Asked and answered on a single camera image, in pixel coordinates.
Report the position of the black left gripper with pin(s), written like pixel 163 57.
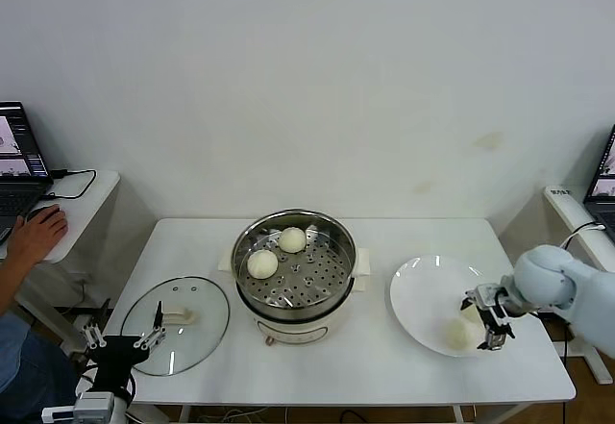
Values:
pixel 115 354

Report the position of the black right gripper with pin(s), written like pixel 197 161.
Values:
pixel 502 311

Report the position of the white steamed baozi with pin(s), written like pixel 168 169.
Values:
pixel 468 317
pixel 292 240
pixel 262 264
pixel 456 335

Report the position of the black computer mouse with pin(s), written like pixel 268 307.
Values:
pixel 33 210

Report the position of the bare person forearm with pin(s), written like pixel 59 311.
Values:
pixel 9 280

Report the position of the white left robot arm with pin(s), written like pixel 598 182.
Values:
pixel 121 409

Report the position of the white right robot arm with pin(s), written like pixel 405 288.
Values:
pixel 548 275

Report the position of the stainless steel steamer basket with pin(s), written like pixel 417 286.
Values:
pixel 317 284

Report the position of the person right hand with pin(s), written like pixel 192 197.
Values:
pixel 38 234

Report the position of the white round plate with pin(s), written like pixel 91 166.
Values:
pixel 413 280

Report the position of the white side desk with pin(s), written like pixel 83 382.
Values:
pixel 572 212
pixel 81 212

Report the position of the black open laptop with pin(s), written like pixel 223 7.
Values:
pixel 19 179
pixel 603 203

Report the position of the cream electric cooker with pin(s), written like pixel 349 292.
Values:
pixel 298 330

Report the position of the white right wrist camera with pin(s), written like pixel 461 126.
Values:
pixel 486 297

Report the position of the white wall socket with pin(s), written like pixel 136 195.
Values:
pixel 82 281

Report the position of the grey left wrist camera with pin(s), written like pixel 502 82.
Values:
pixel 93 405

